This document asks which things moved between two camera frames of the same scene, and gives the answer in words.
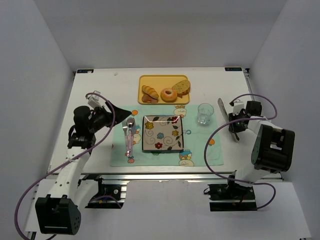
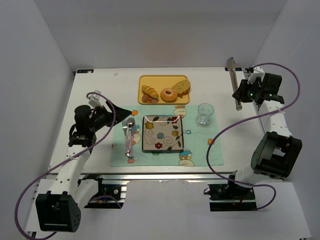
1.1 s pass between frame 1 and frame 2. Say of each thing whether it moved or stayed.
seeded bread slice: stayed
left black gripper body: stayed
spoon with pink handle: stayed
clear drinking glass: stayed
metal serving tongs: moved
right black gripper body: moved
